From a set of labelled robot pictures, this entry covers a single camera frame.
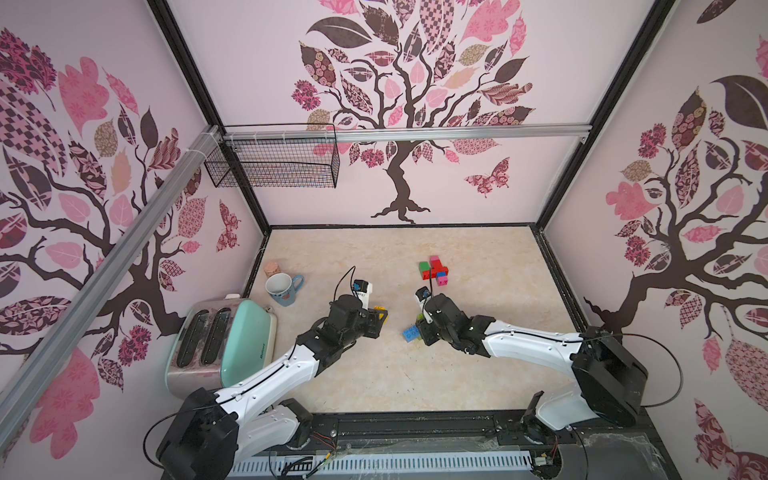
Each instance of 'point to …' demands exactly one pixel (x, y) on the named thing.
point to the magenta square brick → (434, 258)
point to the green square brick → (424, 266)
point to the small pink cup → (271, 268)
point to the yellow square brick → (380, 308)
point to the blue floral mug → (282, 288)
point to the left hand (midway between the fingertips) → (382, 318)
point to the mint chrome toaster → (220, 343)
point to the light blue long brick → (411, 333)
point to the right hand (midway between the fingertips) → (419, 319)
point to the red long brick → (436, 267)
